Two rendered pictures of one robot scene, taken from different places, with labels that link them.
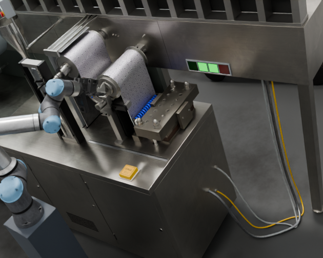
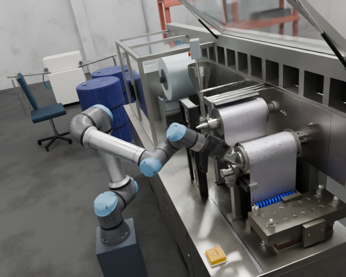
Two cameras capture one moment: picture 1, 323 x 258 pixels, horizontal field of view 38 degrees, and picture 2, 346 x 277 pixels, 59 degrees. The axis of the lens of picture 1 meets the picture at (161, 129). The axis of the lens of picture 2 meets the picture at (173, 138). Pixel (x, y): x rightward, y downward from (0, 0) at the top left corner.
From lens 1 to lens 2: 1.06 m
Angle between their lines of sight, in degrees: 29
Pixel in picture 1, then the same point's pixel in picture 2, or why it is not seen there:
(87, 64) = (238, 128)
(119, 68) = (261, 145)
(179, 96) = (318, 208)
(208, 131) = (337, 265)
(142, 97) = (275, 186)
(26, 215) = (107, 234)
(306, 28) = not seen: outside the picture
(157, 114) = (281, 214)
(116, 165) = (212, 238)
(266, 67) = not seen: outside the picture
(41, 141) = (178, 175)
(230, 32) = not seen: outside the picture
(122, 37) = (289, 117)
